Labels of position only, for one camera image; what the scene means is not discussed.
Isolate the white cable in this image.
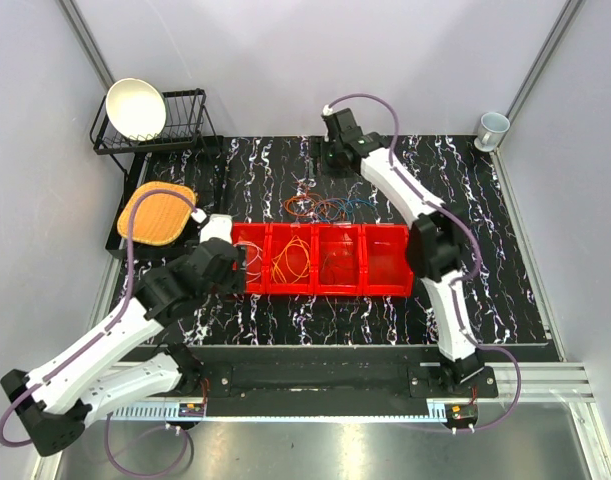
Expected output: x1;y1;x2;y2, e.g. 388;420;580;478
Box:
239;241;266;281

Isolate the yellow cable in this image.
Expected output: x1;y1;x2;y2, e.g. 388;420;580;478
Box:
270;237;312;286

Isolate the dark brown cable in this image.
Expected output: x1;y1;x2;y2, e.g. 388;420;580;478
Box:
319;249;359;284

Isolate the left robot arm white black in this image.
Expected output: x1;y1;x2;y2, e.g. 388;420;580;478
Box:
0;238;246;457

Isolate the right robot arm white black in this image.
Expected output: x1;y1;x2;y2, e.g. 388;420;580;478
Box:
322;132;484;397

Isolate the orange woven pad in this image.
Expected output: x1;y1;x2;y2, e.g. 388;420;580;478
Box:
116;181;197;247

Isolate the black marbled mat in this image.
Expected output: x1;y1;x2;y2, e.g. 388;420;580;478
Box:
129;135;548;346

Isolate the black tray under pad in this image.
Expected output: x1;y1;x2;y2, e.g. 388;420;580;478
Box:
105;150;214;259

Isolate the pale blue mug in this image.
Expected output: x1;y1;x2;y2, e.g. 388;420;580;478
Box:
474;112;511;152

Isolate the white bowl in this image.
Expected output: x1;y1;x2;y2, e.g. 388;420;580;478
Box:
105;78;167;141

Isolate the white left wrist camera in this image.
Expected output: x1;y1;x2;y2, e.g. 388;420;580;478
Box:
191;209;233;244

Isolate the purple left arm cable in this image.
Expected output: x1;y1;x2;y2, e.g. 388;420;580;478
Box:
0;189;206;476

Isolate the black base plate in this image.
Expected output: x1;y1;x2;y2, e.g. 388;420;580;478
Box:
134;343;561;418

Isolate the black wire dish rack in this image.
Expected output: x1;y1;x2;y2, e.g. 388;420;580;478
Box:
89;88;224;164

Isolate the aluminium frame rail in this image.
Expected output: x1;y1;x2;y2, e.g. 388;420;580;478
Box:
111;363;593;425

